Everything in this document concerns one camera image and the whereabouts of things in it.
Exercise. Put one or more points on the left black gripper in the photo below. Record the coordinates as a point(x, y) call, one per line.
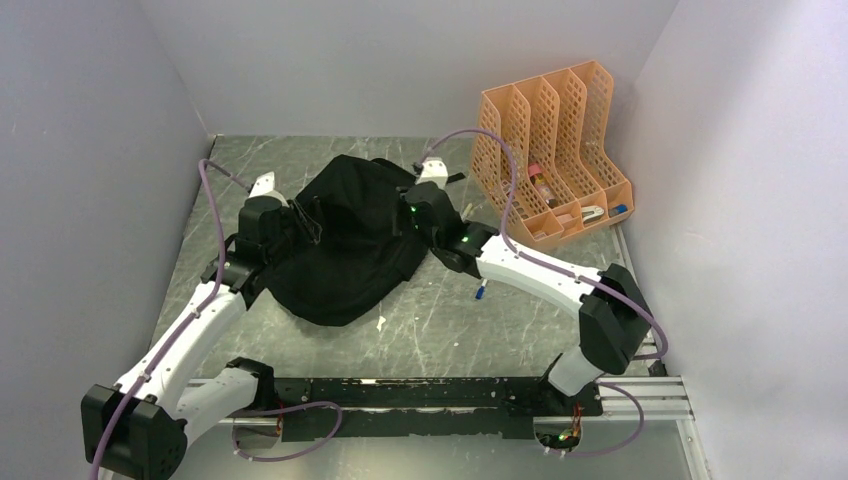
point(310, 226)

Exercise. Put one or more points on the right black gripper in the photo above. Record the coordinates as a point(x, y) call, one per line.
point(403, 202)

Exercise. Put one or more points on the black student backpack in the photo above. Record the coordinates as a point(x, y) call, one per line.
point(360, 256)

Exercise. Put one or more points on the thin white pen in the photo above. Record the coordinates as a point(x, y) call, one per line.
point(467, 210)

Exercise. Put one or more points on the blue capped white pen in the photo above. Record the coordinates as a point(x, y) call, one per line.
point(481, 290)

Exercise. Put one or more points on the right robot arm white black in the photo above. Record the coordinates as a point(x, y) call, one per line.
point(611, 311)

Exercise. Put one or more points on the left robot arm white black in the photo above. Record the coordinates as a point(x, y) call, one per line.
point(142, 425)

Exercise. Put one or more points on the pink capped bottle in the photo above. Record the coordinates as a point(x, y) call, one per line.
point(541, 185)

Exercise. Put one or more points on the orange plastic file organizer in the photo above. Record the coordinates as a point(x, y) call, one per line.
point(558, 120)

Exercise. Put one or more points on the silver stapler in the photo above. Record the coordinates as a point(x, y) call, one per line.
point(592, 213)

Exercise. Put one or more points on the small blue item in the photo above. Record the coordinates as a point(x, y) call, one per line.
point(618, 210)

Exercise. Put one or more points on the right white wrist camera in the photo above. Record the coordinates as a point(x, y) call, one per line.
point(434, 170)

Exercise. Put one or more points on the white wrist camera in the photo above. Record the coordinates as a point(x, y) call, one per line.
point(265, 185)
point(434, 170)

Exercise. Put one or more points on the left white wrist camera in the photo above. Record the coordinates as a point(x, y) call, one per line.
point(265, 185)

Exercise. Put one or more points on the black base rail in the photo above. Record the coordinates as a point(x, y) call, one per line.
point(308, 426)

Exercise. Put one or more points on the aluminium frame rail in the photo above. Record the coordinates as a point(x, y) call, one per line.
point(611, 398)

